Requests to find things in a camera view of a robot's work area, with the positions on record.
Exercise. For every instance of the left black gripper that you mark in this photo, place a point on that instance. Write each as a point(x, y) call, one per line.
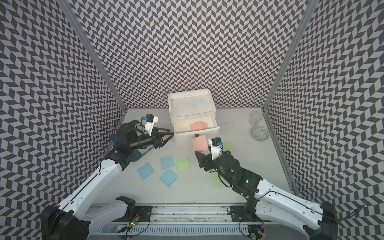
point(157, 137)

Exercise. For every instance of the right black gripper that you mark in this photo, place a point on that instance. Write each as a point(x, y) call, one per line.
point(206, 159)

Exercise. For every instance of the white top drawer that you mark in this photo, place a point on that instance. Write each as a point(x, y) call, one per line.
point(186, 130)

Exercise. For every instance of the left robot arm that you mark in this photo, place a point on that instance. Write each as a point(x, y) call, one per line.
point(70, 219)

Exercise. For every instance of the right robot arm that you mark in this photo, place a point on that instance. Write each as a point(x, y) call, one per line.
point(267, 202)

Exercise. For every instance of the green sticky note centre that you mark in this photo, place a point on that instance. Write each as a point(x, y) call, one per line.
point(183, 164)

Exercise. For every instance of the green sticky note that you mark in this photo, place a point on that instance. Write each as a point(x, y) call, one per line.
point(183, 164)
point(228, 146)
point(215, 181)

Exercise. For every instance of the blue sticky note upper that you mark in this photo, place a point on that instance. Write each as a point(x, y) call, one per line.
point(167, 162)

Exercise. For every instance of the blue sticky note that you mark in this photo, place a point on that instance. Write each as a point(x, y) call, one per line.
point(145, 171)
point(168, 177)
point(167, 162)

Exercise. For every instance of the green sticky note lower right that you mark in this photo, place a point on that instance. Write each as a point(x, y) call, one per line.
point(215, 181)

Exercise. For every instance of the green sticky note upper right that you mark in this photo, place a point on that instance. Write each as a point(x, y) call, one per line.
point(228, 146)

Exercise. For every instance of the blue sticky note far left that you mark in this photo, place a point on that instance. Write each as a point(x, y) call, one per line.
point(145, 171)

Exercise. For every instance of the blue sticky note lower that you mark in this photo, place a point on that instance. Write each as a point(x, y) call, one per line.
point(168, 177)

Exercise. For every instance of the white three-drawer plastic cabinet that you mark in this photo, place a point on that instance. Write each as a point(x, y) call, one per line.
point(191, 105)

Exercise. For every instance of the clear drinking glass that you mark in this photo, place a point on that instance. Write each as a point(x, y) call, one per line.
point(255, 118)

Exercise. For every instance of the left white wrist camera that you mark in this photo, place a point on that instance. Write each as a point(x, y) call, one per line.
point(150, 121)

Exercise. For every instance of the aluminium front rail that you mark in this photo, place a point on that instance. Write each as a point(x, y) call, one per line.
point(188, 214)

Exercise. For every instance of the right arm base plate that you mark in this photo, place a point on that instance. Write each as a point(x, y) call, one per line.
point(238, 214)

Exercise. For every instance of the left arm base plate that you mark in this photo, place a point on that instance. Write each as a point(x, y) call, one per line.
point(139, 213)

